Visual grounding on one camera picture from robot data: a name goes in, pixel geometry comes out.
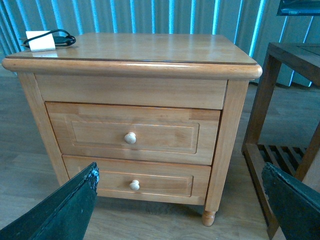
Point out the white charger with black cable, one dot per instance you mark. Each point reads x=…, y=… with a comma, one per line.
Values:
x=38, y=41

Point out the dark wooden side table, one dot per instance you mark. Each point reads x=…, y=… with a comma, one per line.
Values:
x=284, y=124

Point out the wooden drawer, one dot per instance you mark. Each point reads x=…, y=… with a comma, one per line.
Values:
x=172, y=135
x=160, y=182

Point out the light wooden nightstand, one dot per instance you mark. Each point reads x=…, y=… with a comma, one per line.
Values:
x=182, y=71

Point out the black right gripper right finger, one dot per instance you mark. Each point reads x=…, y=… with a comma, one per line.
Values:
x=295, y=205

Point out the round wooden lower drawer knob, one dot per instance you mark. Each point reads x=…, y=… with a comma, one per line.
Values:
x=134, y=185

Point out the black monitor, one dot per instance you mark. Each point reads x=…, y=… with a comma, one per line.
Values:
x=299, y=8

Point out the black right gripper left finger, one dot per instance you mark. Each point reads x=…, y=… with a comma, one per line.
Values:
x=64, y=215

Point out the grey pleated curtain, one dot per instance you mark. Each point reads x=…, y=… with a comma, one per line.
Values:
x=249, y=24

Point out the round wooden upper drawer knob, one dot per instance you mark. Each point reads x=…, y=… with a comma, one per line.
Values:
x=130, y=138

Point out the round wooden drawer knob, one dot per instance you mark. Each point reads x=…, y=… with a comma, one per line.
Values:
x=134, y=185
x=130, y=138

